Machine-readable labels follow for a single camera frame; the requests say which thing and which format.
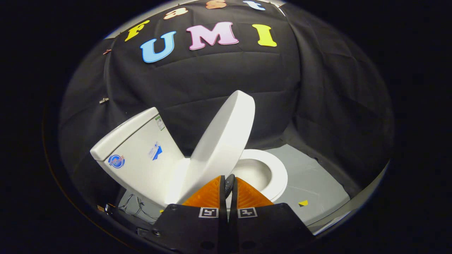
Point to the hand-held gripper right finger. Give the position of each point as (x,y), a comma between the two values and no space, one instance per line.
(268,225)

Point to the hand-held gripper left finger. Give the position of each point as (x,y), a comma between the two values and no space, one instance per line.
(190,225)

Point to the white toilet seat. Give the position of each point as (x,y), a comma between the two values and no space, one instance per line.
(280,176)

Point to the white ceramic toilet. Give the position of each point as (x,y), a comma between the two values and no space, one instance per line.
(141,173)

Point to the white toilet tank cover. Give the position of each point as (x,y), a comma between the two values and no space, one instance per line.
(120,135)

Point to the yellow tape piece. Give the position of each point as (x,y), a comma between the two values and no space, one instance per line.
(303,203)

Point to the grey floor board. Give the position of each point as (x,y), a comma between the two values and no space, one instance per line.
(310,183)

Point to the black backdrop cloth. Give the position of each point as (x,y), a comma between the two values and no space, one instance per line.
(212,77)

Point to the silver metal clip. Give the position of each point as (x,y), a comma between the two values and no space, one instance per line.
(103,101)

